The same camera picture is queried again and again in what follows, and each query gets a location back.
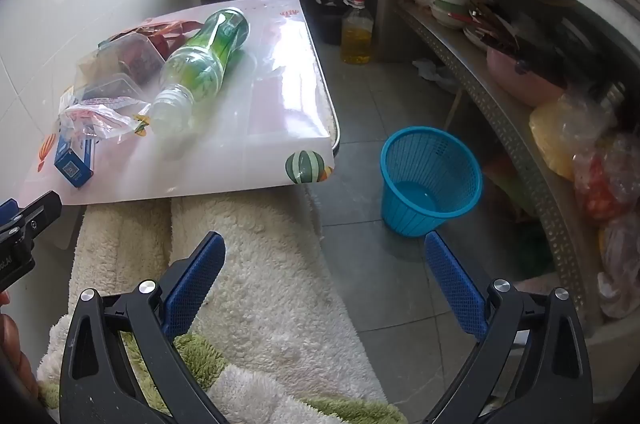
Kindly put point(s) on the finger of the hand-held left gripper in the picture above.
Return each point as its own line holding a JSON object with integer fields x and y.
{"x": 7, "y": 211}
{"x": 40, "y": 211}

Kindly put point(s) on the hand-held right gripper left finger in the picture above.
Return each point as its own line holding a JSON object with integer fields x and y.
{"x": 195, "y": 284}

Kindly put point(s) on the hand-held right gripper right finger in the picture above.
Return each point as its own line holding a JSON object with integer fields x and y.
{"x": 455, "y": 284}

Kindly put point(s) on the blue toothpaste box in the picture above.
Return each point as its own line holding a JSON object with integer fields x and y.
{"x": 72, "y": 161}

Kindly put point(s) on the blue plastic wastebasket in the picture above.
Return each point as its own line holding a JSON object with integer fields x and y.
{"x": 425, "y": 184}

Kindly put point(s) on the clear plastic bag red print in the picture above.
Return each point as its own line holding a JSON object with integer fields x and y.
{"x": 100, "y": 116}

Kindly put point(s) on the clear plastic container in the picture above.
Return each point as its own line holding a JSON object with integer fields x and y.
{"x": 107, "y": 86}

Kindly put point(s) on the green label plastic bottle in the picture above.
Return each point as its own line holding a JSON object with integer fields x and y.
{"x": 200, "y": 59}

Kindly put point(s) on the clear bag with red stripes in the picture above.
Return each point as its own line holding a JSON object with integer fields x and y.
{"x": 172, "y": 31}

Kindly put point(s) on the person's left hand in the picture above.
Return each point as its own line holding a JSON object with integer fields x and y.
{"x": 12, "y": 344}

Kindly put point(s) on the white green fluffy garment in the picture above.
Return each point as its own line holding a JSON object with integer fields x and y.
{"x": 265, "y": 264}

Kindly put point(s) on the pink white plastic bag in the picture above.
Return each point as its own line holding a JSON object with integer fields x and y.
{"x": 620, "y": 264}

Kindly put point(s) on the yellow plastic bag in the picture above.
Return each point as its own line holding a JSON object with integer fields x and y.
{"x": 565, "y": 139}

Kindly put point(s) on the perforated metal shelf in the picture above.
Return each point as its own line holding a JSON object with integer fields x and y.
{"x": 500, "y": 104}

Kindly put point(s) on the pink basin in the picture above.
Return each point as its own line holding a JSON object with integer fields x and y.
{"x": 520, "y": 84}

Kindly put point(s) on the white crumpled tissue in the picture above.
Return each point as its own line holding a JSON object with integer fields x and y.
{"x": 432, "y": 71}

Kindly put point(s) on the yellow cooking oil bottle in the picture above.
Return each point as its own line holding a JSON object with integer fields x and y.
{"x": 357, "y": 39}

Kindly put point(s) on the stack of white bowls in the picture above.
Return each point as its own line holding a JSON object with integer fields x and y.
{"x": 450, "y": 4}

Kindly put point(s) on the black bin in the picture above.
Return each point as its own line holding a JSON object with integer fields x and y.
{"x": 327, "y": 24}

